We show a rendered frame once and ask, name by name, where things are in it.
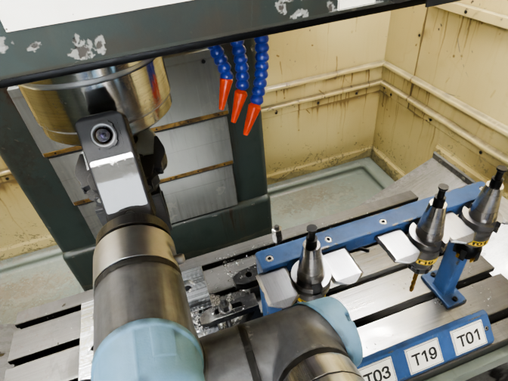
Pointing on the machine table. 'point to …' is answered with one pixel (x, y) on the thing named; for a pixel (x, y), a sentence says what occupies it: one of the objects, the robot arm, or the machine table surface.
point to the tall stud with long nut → (277, 234)
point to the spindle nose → (100, 97)
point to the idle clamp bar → (247, 280)
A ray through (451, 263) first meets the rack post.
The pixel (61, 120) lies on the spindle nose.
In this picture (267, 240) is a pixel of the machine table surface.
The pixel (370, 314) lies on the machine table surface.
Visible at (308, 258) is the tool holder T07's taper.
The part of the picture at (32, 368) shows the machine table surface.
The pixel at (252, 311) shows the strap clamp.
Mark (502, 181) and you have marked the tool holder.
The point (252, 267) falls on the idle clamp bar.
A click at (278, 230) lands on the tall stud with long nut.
